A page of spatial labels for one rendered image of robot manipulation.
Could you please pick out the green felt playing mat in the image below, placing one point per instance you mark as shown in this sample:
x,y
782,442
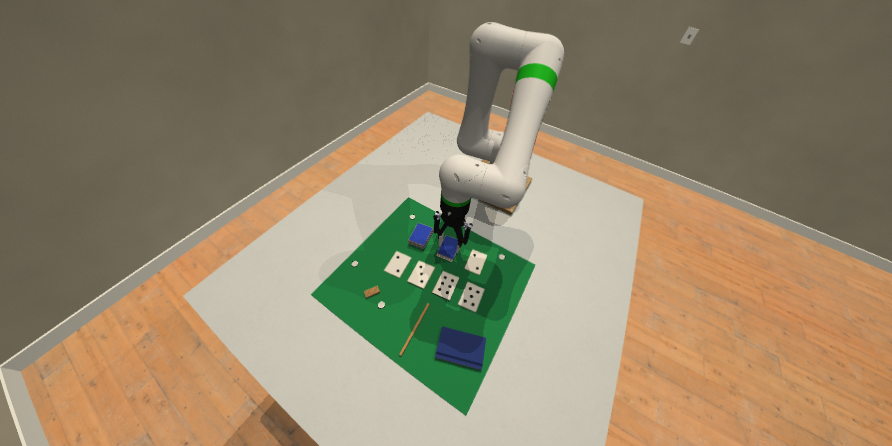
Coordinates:
x,y
389,328

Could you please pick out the dark blue notebook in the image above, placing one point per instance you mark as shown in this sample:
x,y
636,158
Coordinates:
x,y
461,348

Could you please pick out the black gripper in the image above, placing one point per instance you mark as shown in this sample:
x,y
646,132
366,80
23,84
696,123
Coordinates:
x,y
457,224

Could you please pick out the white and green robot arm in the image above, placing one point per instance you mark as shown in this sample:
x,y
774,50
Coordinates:
x,y
493,48

